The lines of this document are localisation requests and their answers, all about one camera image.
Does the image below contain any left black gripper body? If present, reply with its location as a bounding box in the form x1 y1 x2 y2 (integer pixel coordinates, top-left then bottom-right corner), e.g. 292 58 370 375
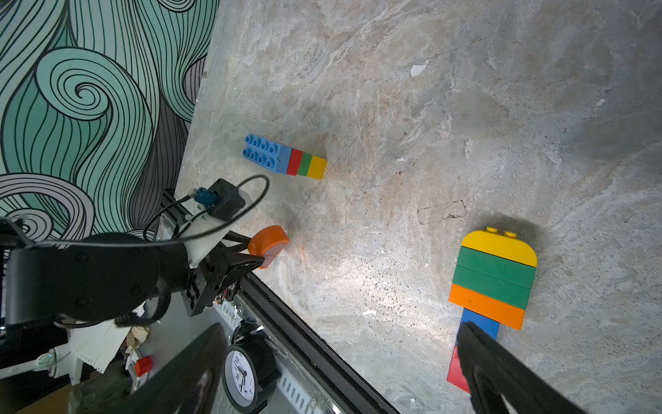
183 243 265 317

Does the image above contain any light blue lego brick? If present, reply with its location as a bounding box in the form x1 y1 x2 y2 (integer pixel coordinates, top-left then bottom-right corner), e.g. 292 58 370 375
242 134 292 174

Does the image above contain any orange long lego brick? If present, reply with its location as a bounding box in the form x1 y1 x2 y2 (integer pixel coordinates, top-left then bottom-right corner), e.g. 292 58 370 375
449 284 526 331

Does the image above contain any yellow curved lego brick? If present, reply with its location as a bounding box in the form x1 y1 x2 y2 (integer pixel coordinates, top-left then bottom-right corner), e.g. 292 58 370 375
461 228 538 268

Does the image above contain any orange curved lego brick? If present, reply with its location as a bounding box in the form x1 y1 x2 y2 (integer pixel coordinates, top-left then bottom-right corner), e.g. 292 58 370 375
248 225 290 269

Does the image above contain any green long lego brick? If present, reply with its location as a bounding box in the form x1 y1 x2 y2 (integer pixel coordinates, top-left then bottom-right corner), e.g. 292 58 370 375
453 267 530 310
457 247 536 288

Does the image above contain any red long lego brick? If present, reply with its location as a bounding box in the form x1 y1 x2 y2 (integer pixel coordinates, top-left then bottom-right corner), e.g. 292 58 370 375
286 148 303 176

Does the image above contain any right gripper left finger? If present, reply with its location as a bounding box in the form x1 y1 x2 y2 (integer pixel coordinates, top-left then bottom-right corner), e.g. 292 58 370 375
108 324 227 413

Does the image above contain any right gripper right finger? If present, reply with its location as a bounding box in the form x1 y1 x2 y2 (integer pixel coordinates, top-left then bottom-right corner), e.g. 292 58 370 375
457 322 583 413

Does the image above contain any red square lego brick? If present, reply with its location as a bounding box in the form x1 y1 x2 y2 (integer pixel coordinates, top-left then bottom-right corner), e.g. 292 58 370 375
447 345 470 393

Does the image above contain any blue square lego brick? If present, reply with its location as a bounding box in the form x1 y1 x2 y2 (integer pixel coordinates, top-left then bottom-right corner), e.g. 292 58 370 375
460 308 501 339

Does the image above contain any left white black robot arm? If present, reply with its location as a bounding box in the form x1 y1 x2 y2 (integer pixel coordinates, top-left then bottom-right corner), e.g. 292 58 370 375
1 228 265 352

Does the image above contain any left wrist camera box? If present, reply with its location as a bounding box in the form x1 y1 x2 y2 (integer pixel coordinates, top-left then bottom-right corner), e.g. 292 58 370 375
154 178 255 270

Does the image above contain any white slotted cable duct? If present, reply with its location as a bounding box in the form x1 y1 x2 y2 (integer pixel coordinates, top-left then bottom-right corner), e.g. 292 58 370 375
277 368 334 414

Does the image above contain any yellow square lego brick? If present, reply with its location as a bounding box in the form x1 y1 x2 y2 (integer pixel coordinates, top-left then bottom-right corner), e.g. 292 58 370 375
307 155 328 180

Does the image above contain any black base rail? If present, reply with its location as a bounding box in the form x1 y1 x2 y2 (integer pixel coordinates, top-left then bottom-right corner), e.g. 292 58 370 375
159 190 402 414

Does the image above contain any white analog clock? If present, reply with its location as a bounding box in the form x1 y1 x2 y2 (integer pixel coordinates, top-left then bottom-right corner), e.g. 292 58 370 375
222 334 281 413

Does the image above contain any green square lego brick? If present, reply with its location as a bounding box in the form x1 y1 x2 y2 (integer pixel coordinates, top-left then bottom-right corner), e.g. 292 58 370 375
298 152 313 176

